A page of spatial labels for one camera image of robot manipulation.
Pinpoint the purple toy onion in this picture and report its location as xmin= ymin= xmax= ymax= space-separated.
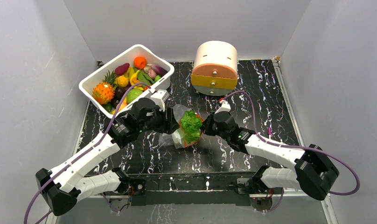
xmin=150 ymin=64 xmax=168 ymax=77

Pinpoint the orange toy tangerine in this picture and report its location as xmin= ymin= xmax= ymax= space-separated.
xmin=133 ymin=56 xmax=147 ymax=69

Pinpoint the round drawer cabinet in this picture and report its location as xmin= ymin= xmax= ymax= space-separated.
xmin=191 ymin=41 xmax=238 ymax=96

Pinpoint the toy garlic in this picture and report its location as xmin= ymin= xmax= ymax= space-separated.
xmin=143 ymin=66 xmax=157 ymax=80

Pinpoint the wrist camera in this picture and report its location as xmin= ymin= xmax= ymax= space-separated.
xmin=150 ymin=90 xmax=169 ymax=112
xmin=215 ymin=99 xmax=231 ymax=113

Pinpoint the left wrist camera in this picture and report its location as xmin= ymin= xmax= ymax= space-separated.
xmin=150 ymin=90 xmax=169 ymax=112

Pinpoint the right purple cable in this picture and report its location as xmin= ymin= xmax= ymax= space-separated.
xmin=219 ymin=90 xmax=361 ymax=196

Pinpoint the dark toy plum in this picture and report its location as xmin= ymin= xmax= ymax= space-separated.
xmin=114 ymin=87 xmax=126 ymax=99

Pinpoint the yellow toy fruit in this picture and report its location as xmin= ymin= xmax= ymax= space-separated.
xmin=114 ymin=76 xmax=129 ymax=88

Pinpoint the toy pineapple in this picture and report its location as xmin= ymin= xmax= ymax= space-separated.
xmin=92 ymin=71 xmax=117 ymax=105

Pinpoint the clear zip top bag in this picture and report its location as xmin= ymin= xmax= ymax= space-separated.
xmin=159 ymin=105 xmax=204 ymax=149

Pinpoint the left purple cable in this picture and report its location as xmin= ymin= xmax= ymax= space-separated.
xmin=23 ymin=82 xmax=152 ymax=224

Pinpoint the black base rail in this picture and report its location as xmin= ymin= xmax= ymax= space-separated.
xmin=98 ymin=171 xmax=285 ymax=207

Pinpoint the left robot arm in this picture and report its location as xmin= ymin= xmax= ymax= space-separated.
xmin=35 ymin=98 xmax=179 ymax=216

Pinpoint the white plastic bin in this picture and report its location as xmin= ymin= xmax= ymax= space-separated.
xmin=78 ymin=44 xmax=175 ymax=119

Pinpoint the purple cable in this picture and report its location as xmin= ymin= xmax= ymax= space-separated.
xmin=23 ymin=82 xmax=152 ymax=224
xmin=219 ymin=90 xmax=361 ymax=196

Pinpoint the green toy cabbage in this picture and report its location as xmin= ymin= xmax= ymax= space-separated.
xmin=171 ymin=110 xmax=203 ymax=149

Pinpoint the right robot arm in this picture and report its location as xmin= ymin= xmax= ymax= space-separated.
xmin=201 ymin=112 xmax=339 ymax=201

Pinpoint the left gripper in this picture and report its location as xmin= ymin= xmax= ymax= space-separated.
xmin=139 ymin=105 xmax=179 ymax=135

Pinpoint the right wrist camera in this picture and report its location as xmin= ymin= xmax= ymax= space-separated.
xmin=215 ymin=99 xmax=231 ymax=113

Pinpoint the purple toy sweet potato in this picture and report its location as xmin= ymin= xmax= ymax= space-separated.
xmin=114 ymin=63 xmax=130 ymax=76

